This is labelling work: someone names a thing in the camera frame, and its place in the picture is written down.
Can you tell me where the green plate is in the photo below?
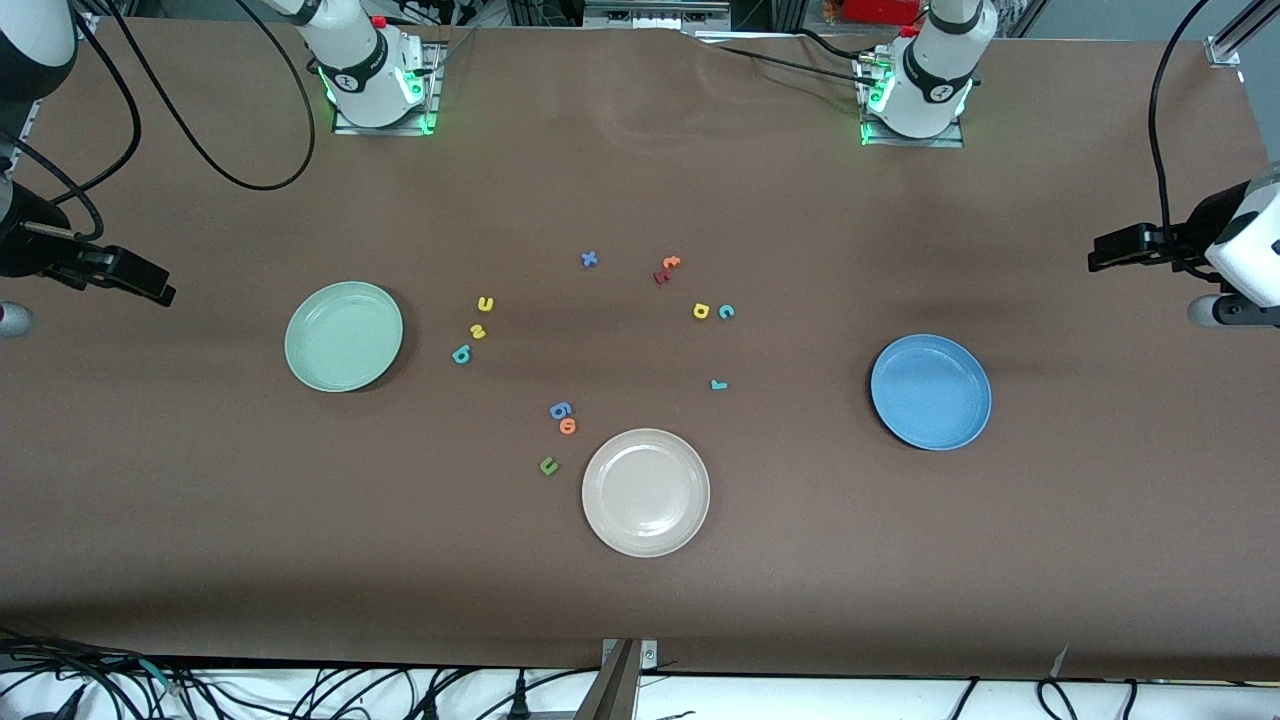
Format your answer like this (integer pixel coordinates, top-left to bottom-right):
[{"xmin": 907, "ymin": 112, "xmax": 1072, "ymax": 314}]
[{"xmin": 284, "ymin": 281, "xmax": 405, "ymax": 393}]

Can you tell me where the blue plate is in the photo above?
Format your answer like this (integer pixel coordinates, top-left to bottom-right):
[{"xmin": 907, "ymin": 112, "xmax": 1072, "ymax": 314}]
[{"xmin": 869, "ymin": 334, "xmax": 993, "ymax": 452}]

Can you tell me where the red box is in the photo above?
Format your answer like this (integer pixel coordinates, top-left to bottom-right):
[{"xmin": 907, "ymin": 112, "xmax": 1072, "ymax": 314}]
[{"xmin": 843, "ymin": 0, "xmax": 923, "ymax": 26}]

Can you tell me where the grey power strip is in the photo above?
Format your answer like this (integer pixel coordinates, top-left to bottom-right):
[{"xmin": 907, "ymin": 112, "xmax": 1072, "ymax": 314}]
[{"xmin": 583, "ymin": 0, "xmax": 733, "ymax": 33}]

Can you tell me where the beige plate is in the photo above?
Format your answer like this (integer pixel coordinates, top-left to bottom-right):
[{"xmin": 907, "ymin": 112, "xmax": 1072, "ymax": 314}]
[{"xmin": 581, "ymin": 428, "xmax": 712, "ymax": 558}]

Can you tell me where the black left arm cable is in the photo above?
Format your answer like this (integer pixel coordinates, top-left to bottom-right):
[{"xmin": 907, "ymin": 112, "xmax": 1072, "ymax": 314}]
[{"xmin": 1148, "ymin": 0, "xmax": 1216, "ymax": 276}]

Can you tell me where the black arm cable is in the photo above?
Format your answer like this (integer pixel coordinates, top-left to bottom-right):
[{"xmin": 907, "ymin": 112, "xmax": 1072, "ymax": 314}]
[
  {"xmin": 105, "ymin": 0, "xmax": 317, "ymax": 191},
  {"xmin": 0, "ymin": 10, "xmax": 143, "ymax": 243},
  {"xmin": 1148, "ymin": 0, "xmax": 1216, "ymax": 276}
]

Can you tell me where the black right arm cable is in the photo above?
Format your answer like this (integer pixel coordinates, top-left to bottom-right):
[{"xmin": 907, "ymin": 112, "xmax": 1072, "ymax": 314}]
[
  {"xmin": 105, "ymin": 0, "xmax": 317, "ymax": 191},
  {"xmin": 0, "ymin": 10, "xmax": 143, "ymax": 243}
]

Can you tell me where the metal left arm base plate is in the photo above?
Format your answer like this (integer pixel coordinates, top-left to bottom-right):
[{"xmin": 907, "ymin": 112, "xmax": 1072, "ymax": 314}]
[{"xmin": 858, "ymin": 50, "xmax": 966, "ymax": 149}]

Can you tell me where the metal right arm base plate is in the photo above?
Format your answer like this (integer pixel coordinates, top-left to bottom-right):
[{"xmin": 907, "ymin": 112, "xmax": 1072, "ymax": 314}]
[{"xmin": 332, "ymin": 40, "xmax": 446, "ymax": 136}]

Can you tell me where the black table cable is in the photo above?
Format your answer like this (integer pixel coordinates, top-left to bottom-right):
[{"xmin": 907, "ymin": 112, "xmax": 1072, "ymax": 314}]
[{"xmin": 690, "ymin": 28, "xmax": 886, "ymax": 89}]

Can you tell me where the metal table edge bracket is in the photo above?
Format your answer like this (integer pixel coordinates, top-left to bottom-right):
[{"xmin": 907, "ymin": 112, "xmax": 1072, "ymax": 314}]
[{"xmin": 575, "ymin": 638, "xmax": 659, "ymax": 720}]

